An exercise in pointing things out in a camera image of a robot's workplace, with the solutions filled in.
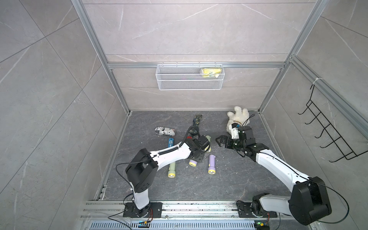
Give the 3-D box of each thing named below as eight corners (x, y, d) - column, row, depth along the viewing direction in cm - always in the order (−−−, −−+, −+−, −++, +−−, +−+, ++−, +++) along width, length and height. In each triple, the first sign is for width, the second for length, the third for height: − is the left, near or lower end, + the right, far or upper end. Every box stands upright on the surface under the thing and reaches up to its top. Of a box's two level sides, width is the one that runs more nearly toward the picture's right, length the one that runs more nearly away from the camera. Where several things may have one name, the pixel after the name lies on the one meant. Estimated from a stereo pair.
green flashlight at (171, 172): (168, 178, 86) (167, 176, 84) (169, 164, 92) (168, 162, 89) (175, 178, 86) (175, 176, 84) (176, 164, 92) (175, 162, 89)
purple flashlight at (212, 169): (208, 174, 88) (208, 172, 85) (208, 156, 96) (208, 154, 93) (215, 175, 88) (215, 173, 85) (214, 156, 95) (215, 154, 93)
